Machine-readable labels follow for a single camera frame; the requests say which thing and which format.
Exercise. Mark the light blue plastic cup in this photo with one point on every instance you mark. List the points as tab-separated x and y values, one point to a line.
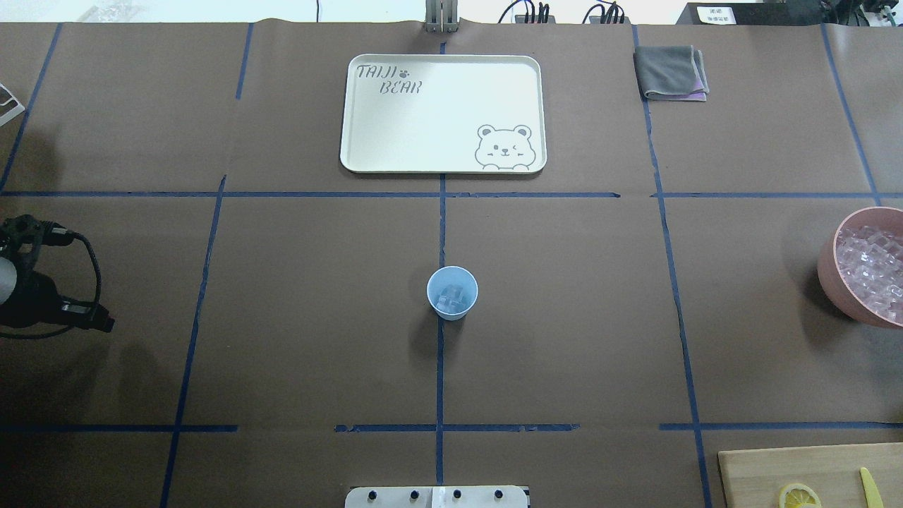
451	275

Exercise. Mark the yellow knife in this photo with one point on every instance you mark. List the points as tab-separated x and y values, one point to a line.
870	490

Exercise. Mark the black power strip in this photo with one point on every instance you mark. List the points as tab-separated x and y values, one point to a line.
765	13

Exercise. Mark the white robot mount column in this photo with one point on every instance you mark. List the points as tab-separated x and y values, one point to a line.
440	496

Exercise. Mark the grey folded cloth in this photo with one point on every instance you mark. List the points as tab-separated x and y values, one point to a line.
671	73

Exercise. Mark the pink bowl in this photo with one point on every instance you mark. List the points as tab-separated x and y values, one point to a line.
828	270

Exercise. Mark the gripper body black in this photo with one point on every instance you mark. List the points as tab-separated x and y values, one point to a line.
35	298

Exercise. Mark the wooden cutting board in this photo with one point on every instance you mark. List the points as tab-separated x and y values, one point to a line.
756	477

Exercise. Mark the lemon slice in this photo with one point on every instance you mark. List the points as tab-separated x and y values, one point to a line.
798	495

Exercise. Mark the clear plastic bag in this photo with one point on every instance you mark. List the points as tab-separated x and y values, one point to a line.
111	12

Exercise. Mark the pile of ice cubes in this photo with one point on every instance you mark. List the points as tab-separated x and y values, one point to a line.
870	262

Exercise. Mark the aluminium frame post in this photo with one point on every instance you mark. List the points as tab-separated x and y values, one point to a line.
442	16

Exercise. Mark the cream bear tray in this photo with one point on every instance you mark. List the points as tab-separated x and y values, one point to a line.
444	114

